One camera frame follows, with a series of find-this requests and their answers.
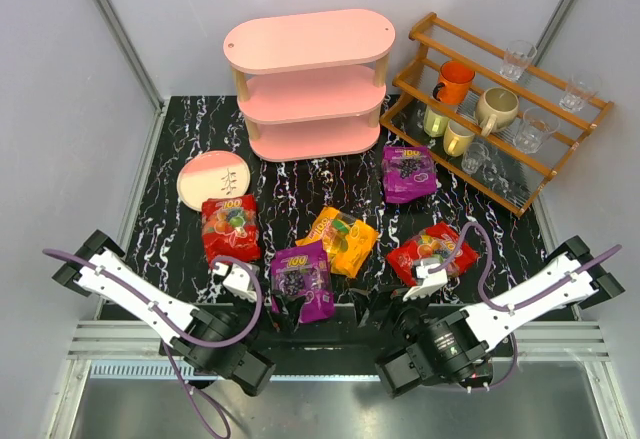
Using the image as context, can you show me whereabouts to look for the purple candy bag front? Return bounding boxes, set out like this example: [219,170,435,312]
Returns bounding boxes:
[270,241,335,324]

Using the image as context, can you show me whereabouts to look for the small clear glass bottom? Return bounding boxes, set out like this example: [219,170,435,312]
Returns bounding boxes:
[461,142,489,175]

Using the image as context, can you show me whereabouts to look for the clear glass top left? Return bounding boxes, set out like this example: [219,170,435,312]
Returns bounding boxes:
[499,40,537,82]

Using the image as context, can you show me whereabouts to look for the orange mug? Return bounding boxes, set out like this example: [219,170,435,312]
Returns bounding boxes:
[432,60,475,106]

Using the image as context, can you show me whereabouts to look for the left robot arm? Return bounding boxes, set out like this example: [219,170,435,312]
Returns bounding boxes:
[43,230,276,397]

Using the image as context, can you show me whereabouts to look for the beige round mug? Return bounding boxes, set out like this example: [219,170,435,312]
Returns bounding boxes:
[474,87,519,137]

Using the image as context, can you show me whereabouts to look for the clear glass top right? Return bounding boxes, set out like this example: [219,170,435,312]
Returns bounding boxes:
[559,70,601,113]

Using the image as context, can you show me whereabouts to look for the green-yellow mug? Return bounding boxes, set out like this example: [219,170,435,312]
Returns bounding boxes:
[423,106,449,138]

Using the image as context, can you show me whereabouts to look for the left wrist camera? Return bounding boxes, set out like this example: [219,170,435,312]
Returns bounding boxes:
[210,261,259,303]

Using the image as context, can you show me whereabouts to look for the red candy bag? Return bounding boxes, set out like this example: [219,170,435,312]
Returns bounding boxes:
[201,194,262,264]
[386,222,479,287]

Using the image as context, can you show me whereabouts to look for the purple candy bag back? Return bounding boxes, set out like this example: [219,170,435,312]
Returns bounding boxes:
[382,146,437,204]

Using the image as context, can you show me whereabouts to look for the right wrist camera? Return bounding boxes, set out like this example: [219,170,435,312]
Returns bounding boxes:
[402,261,448,302]

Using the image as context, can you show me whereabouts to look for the wooden cup rack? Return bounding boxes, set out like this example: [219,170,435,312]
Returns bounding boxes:
[382,12,614,216]

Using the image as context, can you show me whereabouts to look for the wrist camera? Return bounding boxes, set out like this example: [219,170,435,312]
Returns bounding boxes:
[402,261,448,302]
[210,261,259,303]

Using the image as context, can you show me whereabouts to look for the orange candy bag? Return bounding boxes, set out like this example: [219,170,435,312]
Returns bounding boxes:
[295,206,379,279]

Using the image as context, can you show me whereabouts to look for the pink round plate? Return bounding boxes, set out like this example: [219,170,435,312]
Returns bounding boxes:
[176,150,250,212]

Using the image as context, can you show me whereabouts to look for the clear glass middle shelf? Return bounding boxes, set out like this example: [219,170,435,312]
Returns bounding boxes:
[513,107,560,154]

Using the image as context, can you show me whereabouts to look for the pink three-tier shelf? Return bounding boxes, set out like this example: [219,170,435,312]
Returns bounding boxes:
[223,9,395,162]

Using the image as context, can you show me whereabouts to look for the cream yellow mug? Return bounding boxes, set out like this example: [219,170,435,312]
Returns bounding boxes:
[443,120,475,157]

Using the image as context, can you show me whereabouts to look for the purple candy bag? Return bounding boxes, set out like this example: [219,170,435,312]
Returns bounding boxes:
[270,241,335,324]
[382,146,437,204]

